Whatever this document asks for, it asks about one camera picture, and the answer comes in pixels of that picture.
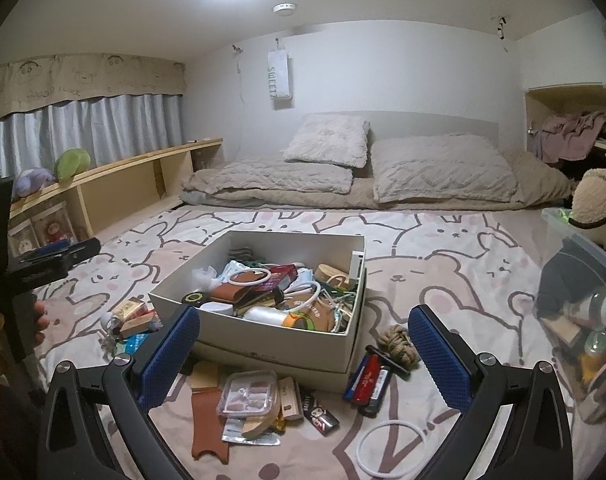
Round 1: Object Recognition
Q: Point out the white plastic ring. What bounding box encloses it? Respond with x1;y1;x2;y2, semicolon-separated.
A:
231;267;274;288
357;420;426;478
283;280;321;313

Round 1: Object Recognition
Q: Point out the fluffy beige pillow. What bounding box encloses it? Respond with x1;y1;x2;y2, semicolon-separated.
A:
283;114;371;167

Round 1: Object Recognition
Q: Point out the person's left hand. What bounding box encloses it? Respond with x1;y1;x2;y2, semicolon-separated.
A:
32;299;50;337

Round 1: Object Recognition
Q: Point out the thick wooden disc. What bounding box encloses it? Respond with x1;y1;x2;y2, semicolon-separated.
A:
230;407;280;441

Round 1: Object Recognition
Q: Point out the pink clothes pile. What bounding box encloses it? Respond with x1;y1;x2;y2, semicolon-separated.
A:
528;112;606;163

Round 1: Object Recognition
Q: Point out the purple plush toy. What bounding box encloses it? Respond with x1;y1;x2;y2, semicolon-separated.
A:
10;167;56;201

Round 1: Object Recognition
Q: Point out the grey curtain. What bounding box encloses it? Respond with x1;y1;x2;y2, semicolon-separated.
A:
0;94;184;181

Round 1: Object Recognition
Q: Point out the yellow box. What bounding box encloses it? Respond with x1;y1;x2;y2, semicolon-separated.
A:
115;299;146;321

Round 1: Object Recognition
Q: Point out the folded beige quilt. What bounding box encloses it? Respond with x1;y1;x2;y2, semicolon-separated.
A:
203;155;354;196

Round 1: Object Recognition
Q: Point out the dark cloth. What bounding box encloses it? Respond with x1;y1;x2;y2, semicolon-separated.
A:
535;252;606;311

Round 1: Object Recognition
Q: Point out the clear plastic box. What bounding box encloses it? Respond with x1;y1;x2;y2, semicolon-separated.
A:
218;370;278;418

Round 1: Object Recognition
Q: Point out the small black snack packet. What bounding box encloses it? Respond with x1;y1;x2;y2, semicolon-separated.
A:
303;400;340;436

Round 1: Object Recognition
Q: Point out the square wooden board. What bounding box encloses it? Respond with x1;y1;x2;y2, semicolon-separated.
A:
189;360;220;391

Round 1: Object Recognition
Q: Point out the beige printed valance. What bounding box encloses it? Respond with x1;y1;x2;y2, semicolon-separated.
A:
0;52;188;126

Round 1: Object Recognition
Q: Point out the clear tape roll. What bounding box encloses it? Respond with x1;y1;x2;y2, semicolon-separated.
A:
243;306;304;331

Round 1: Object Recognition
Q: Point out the white cardboard shoe box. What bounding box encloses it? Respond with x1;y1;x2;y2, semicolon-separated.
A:
148;216;370;375

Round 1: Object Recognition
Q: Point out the quilted beige pillow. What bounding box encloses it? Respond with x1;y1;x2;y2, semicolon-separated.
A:
372;134;518;204

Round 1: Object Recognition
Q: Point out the white paper bag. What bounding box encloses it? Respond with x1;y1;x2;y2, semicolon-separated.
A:
265;50;292;101

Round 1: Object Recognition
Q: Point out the doll display box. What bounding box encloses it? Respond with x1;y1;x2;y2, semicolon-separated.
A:
30;202;78;253

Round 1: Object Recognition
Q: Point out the white wall cable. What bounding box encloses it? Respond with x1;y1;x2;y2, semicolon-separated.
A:
232;45;250;161

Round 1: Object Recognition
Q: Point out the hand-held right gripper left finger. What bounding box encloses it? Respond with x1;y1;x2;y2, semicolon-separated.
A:
38;306;201;480

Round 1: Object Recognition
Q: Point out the bear rabbit printed blanket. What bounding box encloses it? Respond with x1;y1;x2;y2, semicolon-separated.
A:
33;197;606;480

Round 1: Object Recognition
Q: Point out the wooden shelf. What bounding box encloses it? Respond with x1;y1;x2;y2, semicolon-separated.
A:
0;137;224;261

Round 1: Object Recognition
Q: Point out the brown leather case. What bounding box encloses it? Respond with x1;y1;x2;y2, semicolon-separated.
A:
210;282;254;306

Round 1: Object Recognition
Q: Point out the green plush toy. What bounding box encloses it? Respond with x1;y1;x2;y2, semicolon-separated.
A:
55;148;91;183

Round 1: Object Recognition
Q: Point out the round brown leather patch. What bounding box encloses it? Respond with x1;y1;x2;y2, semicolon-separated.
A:
285;294;336;332

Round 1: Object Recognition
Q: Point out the beige plush bear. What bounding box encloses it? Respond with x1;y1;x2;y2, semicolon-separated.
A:
572;167;606;241

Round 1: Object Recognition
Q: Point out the flat brown leather sleeve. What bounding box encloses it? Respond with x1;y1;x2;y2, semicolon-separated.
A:
190;385;232;461

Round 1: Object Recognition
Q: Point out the blue face mask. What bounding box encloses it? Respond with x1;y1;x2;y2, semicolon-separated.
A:
218;261;256;283

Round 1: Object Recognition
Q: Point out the rope knot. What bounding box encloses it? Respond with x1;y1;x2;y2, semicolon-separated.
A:
378;325;418;366

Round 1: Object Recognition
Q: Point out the silver foil packet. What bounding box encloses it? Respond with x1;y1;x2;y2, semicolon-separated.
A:
222;417;282;446

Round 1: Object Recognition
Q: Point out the dark red cardboard box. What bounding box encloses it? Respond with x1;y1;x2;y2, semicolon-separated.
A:
268;265;298;291

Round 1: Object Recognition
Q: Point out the beige duvet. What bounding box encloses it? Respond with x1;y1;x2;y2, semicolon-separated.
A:
180;150;574;208

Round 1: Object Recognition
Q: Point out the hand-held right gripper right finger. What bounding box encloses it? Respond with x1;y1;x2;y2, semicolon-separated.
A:
408;304;574;480

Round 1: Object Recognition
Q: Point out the red lighter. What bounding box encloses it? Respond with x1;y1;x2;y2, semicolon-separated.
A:
355;355;384;391

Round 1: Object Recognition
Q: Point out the blue packet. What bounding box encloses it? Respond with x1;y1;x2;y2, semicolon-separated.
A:
123;334;151;356

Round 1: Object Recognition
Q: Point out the wooden stamp block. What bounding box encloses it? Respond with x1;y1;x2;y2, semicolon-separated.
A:
278;377;304;421

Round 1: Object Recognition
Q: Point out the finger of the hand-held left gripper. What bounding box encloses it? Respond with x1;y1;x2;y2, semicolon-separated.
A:
14;260;70;292
15;237;102;263

